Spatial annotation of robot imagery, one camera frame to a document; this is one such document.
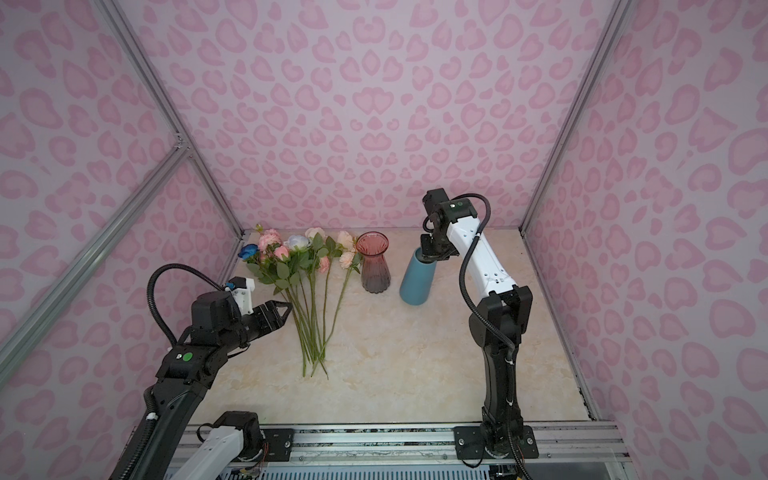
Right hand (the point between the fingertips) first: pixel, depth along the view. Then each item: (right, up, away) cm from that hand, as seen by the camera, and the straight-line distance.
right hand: (433, 253), depth 87 cm
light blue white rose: (-45, +4, +18) cm, 49 cm away
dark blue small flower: (-62, +1, +18) cm, 65 cm away
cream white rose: (-40, +7, +21) cm, 45 cm away
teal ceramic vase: (-4, -8, +4) cm, 10 cm away
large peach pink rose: (-28, -2, +19) cm, 34 cm away
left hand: (-39, -13, -13) cm, 43 cm away
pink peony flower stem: (-55, +5, +17) cm, 58 cm away
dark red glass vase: (-18, +2, +5) cm, 19 cm away
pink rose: (-50, 0, +16) cm, 52 cm away
